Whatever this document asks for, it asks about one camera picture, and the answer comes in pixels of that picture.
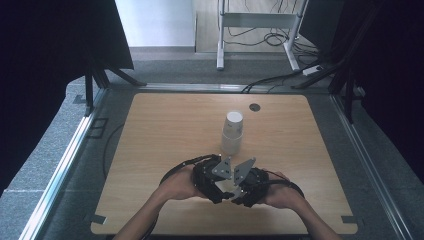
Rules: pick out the dark round table grommet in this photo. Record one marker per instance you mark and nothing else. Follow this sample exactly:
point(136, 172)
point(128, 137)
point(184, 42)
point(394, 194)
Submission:
point(254, 107)

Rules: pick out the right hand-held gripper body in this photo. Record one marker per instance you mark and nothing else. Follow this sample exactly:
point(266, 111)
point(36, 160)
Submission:
point(256, 183)

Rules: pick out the black curtain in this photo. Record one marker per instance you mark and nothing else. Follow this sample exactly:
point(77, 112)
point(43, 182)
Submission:
point(393, 66)
point(50, 66)

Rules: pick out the white metal stand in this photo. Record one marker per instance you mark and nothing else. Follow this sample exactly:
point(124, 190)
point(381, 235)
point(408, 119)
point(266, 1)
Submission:
point(256, 20)

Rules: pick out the white power strip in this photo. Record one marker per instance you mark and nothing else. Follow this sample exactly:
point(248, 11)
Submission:
point(312, 70)

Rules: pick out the white paper cup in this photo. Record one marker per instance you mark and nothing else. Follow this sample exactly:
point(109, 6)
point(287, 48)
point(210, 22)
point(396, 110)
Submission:
point(228, 186)
point(233, 124)
point(230, 145)

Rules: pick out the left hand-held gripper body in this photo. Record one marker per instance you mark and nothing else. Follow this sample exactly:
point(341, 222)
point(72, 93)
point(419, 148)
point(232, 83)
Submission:
point(205, 176)

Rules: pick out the black tripod stand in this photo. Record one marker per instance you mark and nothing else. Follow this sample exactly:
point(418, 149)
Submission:
point(343, 66)
point(96, 75)

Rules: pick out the person's right hand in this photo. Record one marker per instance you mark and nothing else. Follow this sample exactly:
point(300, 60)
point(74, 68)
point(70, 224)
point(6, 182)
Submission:
point(283, 195)

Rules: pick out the person's left hand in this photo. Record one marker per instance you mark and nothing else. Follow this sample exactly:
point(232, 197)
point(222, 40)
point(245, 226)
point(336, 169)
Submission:
point(180, 185)

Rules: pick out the aluminium floor rail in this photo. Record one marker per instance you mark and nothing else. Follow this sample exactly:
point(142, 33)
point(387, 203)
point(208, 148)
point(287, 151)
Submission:
point(200, 87)
point(370, 166)
point(58, 173)

